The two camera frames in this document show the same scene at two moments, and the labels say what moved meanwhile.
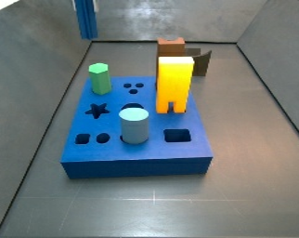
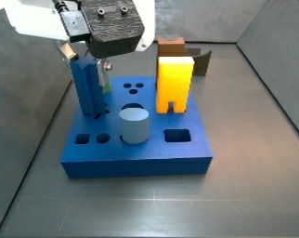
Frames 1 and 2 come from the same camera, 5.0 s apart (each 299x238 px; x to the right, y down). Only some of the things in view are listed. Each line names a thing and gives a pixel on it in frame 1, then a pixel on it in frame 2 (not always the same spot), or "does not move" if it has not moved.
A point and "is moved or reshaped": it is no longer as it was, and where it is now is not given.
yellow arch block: (174, 82) does not move
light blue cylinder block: (134, 119) does not move
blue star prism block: (89, 19) is moved or reshaped
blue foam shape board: (97, 152) does not move
